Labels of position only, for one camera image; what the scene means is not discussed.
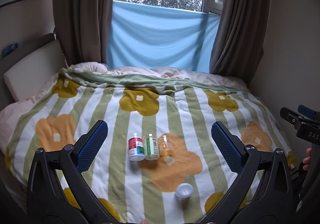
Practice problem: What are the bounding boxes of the light blue cloth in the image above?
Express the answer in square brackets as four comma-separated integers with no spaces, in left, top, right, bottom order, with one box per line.
[107,1,220,73]

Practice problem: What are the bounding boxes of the blue label water bottle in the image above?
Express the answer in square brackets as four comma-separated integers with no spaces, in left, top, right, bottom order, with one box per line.
[1,43,19,56]

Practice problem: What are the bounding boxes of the red label white bottle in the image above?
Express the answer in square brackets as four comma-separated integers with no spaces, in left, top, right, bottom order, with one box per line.
[128,132,146,162]

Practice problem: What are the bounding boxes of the white pillow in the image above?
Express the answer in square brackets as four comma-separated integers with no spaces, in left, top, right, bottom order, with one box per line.
[3,39,67,103]

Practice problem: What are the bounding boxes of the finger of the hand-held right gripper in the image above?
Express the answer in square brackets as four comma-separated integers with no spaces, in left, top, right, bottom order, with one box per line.
[279,107,305,130]
[297,104,320,122]

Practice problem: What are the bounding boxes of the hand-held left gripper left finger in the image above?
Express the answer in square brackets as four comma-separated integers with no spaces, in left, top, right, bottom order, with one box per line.
[26,120,118,224]

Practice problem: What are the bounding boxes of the orange translucent bottle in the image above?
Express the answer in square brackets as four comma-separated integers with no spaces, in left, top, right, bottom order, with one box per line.
[158,133,174,157]

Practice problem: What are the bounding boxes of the person's right hand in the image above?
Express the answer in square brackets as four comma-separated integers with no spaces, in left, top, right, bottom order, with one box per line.
[302,148,313,171]

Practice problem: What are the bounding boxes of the small white cup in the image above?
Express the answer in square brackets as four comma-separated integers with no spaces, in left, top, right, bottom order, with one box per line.
[175,183,194,200]

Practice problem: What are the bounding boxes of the green label white bottle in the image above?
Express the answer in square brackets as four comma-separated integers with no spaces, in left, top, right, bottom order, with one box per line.
[143,133,160,161]

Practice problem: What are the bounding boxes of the brown curtain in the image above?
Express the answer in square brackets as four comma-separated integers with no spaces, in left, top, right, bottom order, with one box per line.
[209,0,272,81]
[52,0,121,70]

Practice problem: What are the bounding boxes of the striped floral blanket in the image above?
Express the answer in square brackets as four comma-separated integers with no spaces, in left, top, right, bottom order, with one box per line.
[4,68,298,224]

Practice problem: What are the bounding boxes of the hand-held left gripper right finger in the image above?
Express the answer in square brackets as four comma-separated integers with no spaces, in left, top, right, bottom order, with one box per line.
[199,121,300,224]

